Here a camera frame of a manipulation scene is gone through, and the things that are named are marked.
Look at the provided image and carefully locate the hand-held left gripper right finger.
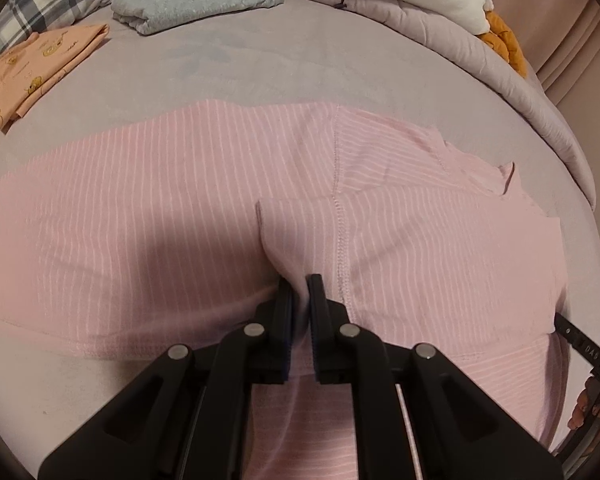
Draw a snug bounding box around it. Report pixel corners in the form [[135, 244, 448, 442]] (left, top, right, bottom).
[[306, 274, 565, 480]]

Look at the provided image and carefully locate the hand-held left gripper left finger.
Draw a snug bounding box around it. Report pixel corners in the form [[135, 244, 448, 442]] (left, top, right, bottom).
[[37, 275, 296, 480]]

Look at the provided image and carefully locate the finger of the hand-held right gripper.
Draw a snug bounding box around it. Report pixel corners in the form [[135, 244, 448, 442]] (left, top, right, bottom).
[[554, 312, 600, 373]]

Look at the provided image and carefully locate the pink striped shirt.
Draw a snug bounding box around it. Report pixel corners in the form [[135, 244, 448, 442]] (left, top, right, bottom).
[[0, 100, 568, 480]]

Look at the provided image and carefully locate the person's right hand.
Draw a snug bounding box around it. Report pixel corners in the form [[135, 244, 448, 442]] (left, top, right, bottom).
[[567, 376, 600, 431]]

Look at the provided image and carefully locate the lilac bed sheet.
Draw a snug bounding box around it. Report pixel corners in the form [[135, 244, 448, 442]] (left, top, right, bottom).
[[0, 0, 600, 461]]

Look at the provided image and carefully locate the pink curtain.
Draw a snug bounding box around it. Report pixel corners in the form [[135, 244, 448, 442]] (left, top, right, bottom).
[[482, 0, 600, 111]]

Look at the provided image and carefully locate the lilac comforter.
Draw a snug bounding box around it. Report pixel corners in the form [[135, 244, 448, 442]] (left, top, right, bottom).
[[115, 0, 596, 206]]

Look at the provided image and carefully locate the mustard plush cloth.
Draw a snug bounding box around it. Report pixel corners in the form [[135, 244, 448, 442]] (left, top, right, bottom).
[[475, 10, 528, 78]]

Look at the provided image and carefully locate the grey folded garment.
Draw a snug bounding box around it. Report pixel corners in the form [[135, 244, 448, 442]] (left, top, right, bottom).
[[111, 0, 286, 36]]

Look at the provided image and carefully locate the orange printed folded garment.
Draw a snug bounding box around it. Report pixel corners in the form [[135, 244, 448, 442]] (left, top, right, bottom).
[[0, 23, 111, 130]]

